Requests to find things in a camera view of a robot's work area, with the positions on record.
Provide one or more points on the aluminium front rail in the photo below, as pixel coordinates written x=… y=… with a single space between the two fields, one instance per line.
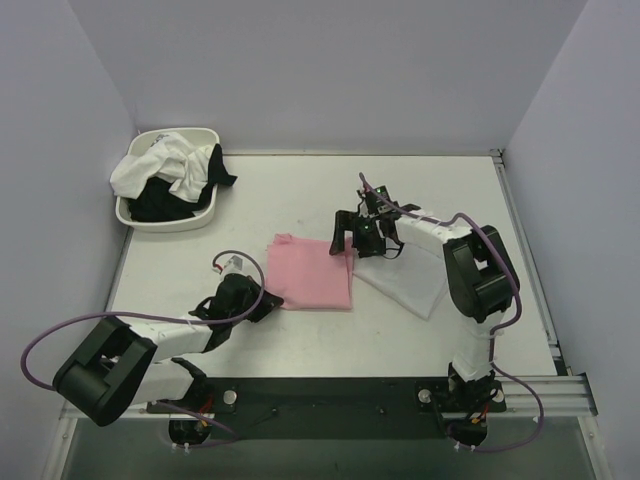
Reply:
x=555 y=395

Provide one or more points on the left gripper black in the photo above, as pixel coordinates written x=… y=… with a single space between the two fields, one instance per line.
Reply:
x=255 y=302

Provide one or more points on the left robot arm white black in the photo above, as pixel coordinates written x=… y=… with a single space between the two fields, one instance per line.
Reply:
x=120 y=364

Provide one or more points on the white t shirt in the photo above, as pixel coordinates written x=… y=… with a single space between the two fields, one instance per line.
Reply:
x=415 y=279
x=171 y=158

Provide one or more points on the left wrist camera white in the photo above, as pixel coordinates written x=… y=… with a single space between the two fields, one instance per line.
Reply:
x=234 y=265

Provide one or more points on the white t shirt in basket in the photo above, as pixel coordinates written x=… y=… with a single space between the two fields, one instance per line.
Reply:
x=171 y=158

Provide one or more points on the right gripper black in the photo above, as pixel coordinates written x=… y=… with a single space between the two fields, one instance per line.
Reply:
x=357 y=230

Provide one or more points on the pink t shirt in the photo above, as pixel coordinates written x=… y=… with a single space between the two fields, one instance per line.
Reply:
x=303 y=273

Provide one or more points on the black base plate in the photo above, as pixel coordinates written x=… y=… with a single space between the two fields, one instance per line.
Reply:
x=329 y=424

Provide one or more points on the black t shirt in basket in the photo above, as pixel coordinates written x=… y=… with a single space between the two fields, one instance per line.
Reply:
x=157 y=204

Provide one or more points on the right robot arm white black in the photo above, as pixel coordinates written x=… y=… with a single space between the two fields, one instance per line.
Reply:
x=480 y=281

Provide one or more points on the white plastic basket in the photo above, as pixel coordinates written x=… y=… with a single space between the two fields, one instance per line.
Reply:
x=198 y=136

